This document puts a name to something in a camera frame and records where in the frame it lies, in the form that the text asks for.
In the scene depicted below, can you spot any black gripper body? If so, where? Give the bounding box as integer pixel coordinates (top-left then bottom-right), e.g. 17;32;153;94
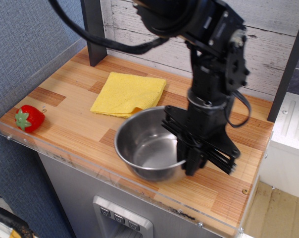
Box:
162;95;240;174

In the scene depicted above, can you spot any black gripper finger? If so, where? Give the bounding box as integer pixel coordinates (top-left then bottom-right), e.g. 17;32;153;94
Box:
184;147;206;176
176;138;188;162

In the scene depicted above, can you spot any stainless steel bowl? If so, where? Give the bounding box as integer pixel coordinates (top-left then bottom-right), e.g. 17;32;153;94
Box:
114;106;186;183

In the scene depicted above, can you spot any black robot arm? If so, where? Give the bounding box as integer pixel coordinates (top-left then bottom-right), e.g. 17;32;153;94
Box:
134;0;250;176

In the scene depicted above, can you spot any yellow folded cloth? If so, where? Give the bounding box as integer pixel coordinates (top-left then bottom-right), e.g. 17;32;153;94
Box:
90;72;167;118

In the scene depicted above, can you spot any white toy sink counter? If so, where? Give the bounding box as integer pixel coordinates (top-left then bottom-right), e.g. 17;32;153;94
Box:
259;93;299;197

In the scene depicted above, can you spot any grey dispenser button panel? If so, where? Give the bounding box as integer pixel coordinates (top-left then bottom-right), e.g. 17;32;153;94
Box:
93;195;154;238

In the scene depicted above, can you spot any silver toy fridge cabinet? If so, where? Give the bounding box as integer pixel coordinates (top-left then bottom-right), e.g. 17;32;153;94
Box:
37;152;222;238

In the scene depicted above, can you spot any red toy strawberry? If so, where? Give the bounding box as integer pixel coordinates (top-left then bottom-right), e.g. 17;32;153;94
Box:
14;105;45;133

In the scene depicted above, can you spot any yellow object bottom corner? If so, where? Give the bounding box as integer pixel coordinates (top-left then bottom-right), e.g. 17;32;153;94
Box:
9;230;21;238

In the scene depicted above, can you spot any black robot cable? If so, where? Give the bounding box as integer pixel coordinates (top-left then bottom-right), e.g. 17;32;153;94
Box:
48;0;170;55

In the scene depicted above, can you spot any black right frame post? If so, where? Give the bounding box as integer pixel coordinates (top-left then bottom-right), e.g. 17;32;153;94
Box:
267;30;299;122

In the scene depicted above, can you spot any black frame post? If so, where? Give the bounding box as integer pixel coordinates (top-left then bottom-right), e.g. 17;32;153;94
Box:
267;30;299;122
81;0;107;66

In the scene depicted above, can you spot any black left frame post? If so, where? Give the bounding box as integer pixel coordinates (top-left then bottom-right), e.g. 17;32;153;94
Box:
81;0;107;66

